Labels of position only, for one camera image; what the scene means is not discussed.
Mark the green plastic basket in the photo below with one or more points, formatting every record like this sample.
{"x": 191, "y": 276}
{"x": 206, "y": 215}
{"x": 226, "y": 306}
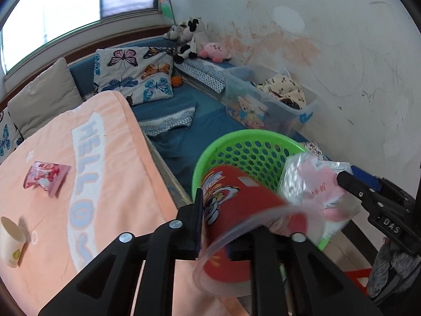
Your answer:
{"x": 250, "y": 151}

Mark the clear plastic storage box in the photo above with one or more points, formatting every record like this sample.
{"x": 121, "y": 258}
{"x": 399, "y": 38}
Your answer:
{"x": 273, "y": 112}

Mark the beige cushion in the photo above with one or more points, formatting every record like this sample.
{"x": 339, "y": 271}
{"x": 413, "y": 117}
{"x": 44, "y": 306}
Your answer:
{"x": 42, "y": 98}

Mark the blue sofa bed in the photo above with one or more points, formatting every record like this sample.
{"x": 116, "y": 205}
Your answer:
{"x": 213, "y": 118}

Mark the clear pink plastic bag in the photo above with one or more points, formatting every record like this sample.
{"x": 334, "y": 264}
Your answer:
{"x": 306, "y": 177}

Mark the large red printed plastic cup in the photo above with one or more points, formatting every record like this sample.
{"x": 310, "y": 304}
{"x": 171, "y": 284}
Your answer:
{"x": 230, "y": 191}

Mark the cream patterned clothes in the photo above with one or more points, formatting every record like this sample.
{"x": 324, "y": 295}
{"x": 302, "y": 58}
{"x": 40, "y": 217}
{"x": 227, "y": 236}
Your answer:
{"x": 283, "y": 87}

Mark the pink plush toy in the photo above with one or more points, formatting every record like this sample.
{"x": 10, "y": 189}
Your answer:
{"x": 213, "y": 51}

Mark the grey patterned cloth strip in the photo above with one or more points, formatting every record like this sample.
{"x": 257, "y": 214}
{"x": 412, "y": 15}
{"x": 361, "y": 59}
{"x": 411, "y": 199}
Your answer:
{"x": 204, "y": 72}

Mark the grey plush toy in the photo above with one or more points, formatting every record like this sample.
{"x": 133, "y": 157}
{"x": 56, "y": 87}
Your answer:
{"x": 174, "y": 32}

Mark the floral cloth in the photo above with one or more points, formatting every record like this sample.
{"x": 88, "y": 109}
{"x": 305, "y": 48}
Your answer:
{"x": 312, "y": 148}

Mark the butterfly print pillow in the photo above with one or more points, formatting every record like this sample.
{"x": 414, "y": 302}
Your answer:
{"x": 6, "y": 135}
{"x": 135, "y": 72}

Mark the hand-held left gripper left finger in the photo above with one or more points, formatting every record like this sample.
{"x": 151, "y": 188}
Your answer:
{"x": 187, "y": 233}

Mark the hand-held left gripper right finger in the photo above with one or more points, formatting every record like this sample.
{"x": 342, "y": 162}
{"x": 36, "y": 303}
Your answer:
{"x": 266, "y": 270}

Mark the small orange ball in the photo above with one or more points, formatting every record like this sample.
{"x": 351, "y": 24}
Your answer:
{"x": 177, "y": 81}

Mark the grey striped cloth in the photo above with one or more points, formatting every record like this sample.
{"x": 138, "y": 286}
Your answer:
{"x": 171, "y": 123}

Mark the pink snack packet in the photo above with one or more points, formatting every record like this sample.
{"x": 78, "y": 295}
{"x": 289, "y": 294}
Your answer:
{"x": 46, "y": 177}

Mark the red plastic object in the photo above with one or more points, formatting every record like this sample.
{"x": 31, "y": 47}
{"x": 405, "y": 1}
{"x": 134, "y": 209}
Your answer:
{"x": 357, "y": 275}

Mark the white paper cup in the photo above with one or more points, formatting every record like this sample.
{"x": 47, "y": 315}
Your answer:
{"x": 11, "y": 247}

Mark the window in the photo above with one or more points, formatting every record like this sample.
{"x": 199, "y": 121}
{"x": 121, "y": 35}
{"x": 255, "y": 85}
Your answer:
{"x": 65, "y": 6}

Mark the black white cow plush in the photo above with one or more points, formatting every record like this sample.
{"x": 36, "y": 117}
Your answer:
{"x": 190, "y": 38}

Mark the peach printed blanket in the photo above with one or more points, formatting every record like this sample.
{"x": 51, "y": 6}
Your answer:
{"x": 131, "y": 187}

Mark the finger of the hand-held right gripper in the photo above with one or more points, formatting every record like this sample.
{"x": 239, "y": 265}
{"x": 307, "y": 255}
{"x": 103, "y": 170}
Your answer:
{"x": 366, "y": 175}
{"x": 355, "y": 184}

